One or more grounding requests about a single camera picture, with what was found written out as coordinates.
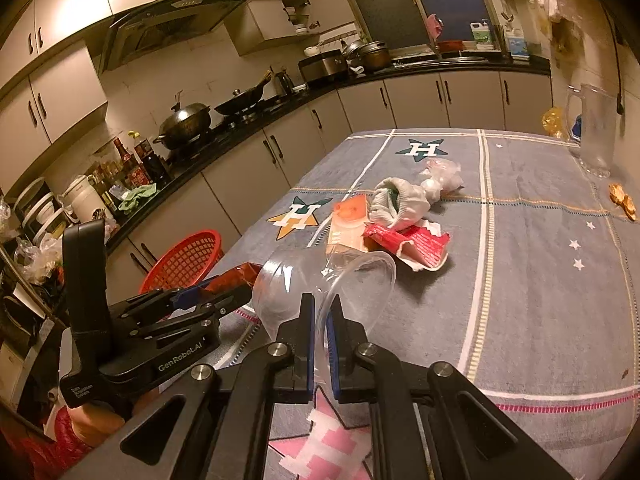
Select brown foil snack wrapper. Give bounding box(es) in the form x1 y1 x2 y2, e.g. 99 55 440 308
203 262 262 294

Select clear plastic cup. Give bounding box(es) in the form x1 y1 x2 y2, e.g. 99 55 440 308
250 244 398 344

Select red snack wrapper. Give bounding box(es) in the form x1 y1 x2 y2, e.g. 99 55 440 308
362 222 450 272

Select orange carton box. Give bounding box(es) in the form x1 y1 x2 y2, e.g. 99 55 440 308
326 195 373 252

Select white sock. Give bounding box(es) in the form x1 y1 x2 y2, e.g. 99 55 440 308
369 178 431 231

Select clear printed plastic bag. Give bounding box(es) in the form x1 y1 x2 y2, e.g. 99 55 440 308
420 157 463 205

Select person left hand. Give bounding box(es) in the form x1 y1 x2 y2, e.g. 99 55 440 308
64 389 162 449

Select crumpled bags on counter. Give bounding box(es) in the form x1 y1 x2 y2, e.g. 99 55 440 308
13 233 63 285

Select red plastic mesh basket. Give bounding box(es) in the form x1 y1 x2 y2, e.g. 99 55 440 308
139 230 224 294

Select green cleaning cloth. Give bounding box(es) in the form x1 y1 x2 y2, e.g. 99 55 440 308
118 183 157 216

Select white rice bucket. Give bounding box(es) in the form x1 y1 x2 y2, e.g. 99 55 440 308
62 174 113 222

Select grey star tablecloth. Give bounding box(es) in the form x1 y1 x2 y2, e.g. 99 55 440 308
218 129 639 479

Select red label sauce bottle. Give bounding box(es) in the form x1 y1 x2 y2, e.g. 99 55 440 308
114 138 151 188

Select dark soy sauce bottle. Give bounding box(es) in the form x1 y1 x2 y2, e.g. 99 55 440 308
128 130 171 188

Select steel wok with lid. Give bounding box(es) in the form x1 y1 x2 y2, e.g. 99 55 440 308
153 91 212 151

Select black frying pan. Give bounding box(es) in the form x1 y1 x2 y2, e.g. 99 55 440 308
215 72 272 116

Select small orange candy wrapper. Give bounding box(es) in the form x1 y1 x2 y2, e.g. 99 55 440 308
608 183 638 221

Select range hood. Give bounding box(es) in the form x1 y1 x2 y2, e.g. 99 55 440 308
100 0 247 72

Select yellow crinkled bag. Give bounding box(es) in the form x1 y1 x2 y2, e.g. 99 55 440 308
541 106 568 141

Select blue plastic bag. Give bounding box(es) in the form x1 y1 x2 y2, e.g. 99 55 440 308
570 115 582 142

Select black rice cooker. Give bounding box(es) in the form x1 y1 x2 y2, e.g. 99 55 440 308
298 50 349 84

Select clear glass pitcher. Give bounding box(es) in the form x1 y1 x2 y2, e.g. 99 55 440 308
566 84 617 178

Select steel stock pot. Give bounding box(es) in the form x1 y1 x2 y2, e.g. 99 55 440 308
343 40 393 73

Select red bowl on sill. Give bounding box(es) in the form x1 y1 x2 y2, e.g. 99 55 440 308
437 40 465 53

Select blue white detergent carton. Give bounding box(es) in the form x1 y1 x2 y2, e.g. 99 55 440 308
504 28 529 58

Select green detergent jug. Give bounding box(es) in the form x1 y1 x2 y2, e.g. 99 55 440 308
470 18 496 51

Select pink rubber glove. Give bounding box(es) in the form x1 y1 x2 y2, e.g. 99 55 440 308
425 13 444 42

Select hanging plastic bags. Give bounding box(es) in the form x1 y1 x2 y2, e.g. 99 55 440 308
532 0 584 61

